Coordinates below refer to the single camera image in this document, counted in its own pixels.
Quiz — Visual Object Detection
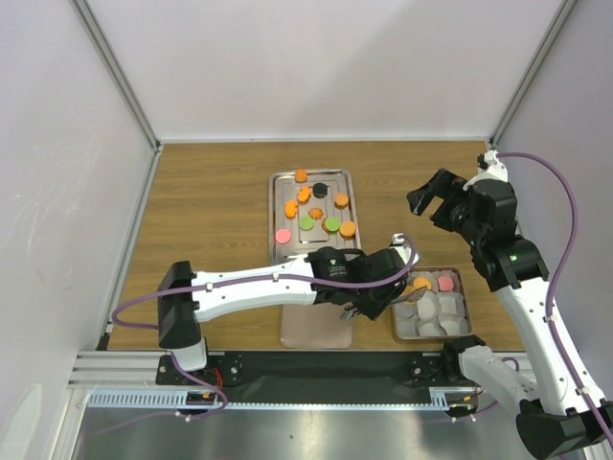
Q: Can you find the black sandwich cookie on tray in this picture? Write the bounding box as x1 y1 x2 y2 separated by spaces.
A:
312 182 329 198

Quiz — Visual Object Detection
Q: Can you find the white paper cup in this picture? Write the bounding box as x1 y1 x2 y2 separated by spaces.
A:
417 317 446 337
439 314 469 336
417 290 441 320
396 318 419 340
434 270 461 292
437 291 465 317
394 303 418 322
413 271 439 293

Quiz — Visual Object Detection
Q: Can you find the rose gold tin lid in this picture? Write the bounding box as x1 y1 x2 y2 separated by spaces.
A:
280 303 354 350

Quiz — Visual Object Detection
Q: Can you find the orange bear cookie upper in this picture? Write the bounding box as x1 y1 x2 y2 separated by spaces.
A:
297 187 311 203

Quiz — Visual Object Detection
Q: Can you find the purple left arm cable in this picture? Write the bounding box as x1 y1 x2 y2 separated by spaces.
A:
112 233 419 418

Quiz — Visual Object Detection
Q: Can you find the white paper cup bottom right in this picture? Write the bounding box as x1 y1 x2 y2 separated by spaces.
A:
439 314 469 336

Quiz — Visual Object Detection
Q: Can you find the white paper cup middle right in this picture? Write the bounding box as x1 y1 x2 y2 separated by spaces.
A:
437 291 465 317

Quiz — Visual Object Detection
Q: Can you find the green round cookie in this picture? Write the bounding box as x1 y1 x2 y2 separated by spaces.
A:
299 216 315 231
322 217 341 233

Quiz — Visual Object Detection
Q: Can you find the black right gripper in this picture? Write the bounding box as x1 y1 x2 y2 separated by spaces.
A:
405 168 484 246

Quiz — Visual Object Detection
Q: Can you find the pink sandwich cookie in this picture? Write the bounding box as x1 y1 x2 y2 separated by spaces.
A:
437 275 455 292

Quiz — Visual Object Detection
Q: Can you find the silver steel tray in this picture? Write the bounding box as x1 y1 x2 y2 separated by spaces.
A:
268 168 361 264

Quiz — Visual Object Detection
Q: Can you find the white paper cup bottom middle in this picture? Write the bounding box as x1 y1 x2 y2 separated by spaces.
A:
417 317 446 337

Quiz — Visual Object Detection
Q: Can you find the orange bear cookie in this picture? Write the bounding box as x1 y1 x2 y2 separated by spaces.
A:
297 187 311 203
284 199 299 219

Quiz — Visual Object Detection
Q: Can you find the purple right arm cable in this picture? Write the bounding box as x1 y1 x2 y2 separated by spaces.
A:
497 150 613 460

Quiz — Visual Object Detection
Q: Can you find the orange round sandwich cookie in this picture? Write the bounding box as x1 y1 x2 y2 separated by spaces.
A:
413 276 432 290

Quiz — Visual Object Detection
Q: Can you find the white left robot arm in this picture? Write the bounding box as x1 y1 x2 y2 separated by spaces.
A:
157 244 419 383

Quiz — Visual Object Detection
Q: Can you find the orange round cookie lower right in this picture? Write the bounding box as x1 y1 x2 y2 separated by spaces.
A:
339 220 357 239

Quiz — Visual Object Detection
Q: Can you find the white paper cup middle left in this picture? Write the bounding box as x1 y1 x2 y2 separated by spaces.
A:
394 303 418 322

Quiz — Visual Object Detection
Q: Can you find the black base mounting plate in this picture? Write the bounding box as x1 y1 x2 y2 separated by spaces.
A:
156 350 480 399

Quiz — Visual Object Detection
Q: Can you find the orange flower cookie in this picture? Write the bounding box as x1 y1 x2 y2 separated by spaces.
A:
308 207 324 220

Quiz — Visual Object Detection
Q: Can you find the white slotted cable duct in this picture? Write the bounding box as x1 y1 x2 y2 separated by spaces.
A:
88 388 473 411

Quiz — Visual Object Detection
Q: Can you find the white paper cup top middle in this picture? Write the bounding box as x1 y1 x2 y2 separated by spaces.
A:
413 271 439 293

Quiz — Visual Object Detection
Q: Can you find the orange bear cookie lower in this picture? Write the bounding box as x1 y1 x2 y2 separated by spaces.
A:
284 199 299 219

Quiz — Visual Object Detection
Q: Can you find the white paper cup centre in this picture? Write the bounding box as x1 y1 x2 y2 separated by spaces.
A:
417 290 441 320

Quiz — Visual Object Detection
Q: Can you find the white paper cup bottom left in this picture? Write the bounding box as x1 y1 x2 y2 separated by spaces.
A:
396 318 419 340

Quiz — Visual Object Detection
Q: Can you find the aluminium frame rail front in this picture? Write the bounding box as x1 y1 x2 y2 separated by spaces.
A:
68 351 164 389

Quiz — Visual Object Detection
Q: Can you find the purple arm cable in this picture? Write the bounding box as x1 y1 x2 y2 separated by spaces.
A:
112 233 419 418
497 150 613 460

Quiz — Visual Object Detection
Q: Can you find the orange round cookie top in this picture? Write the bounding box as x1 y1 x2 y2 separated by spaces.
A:
294 169 308 183

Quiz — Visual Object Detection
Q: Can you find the white paper cup top right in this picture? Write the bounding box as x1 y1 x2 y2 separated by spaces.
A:
434 270 461 292

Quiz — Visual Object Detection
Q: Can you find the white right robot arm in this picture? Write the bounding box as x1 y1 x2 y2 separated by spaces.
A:
406 150 612 459

